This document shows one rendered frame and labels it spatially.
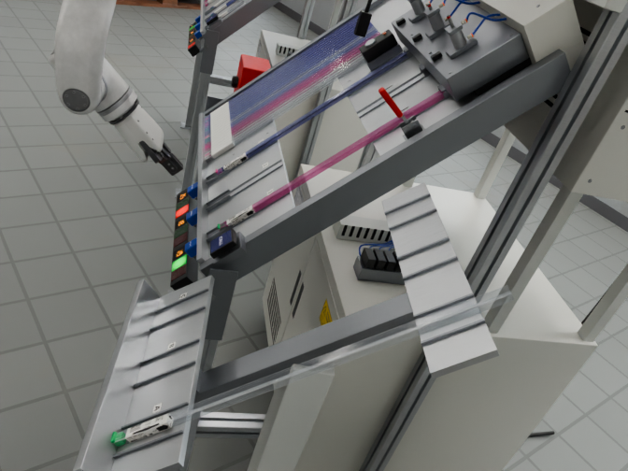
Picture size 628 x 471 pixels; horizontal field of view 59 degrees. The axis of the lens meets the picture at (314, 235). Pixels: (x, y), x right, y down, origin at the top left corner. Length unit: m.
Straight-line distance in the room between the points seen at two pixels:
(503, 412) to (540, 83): 0.89
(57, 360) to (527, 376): 1.31
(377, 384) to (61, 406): 0.88
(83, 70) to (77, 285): 1.11
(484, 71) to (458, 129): 0.10
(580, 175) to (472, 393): 0.62
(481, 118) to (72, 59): 0.70
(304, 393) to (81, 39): 0.70
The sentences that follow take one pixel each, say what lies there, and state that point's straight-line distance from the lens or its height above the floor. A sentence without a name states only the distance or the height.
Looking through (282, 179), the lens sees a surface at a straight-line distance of 1.10.
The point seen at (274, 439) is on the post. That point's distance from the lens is 0.89.
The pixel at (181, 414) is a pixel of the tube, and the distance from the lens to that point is 0.72.
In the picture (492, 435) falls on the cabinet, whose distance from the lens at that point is 1.66.
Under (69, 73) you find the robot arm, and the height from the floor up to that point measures 0.96.
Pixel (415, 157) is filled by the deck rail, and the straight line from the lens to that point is 0.97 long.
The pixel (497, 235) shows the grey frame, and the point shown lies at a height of 0.91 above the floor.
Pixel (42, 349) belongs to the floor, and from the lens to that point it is 1.87.
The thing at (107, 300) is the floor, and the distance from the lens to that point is 2.02.
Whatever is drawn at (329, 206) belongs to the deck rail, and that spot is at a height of 0.89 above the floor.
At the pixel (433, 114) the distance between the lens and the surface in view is 1.02.
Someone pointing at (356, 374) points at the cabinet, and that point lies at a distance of 1.29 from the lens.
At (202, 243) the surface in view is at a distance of 1.08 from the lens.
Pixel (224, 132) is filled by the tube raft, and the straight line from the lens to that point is 1.43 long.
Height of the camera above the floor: 1.36
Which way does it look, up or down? 32 degrees down
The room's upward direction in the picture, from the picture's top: 18 degrees clockwise
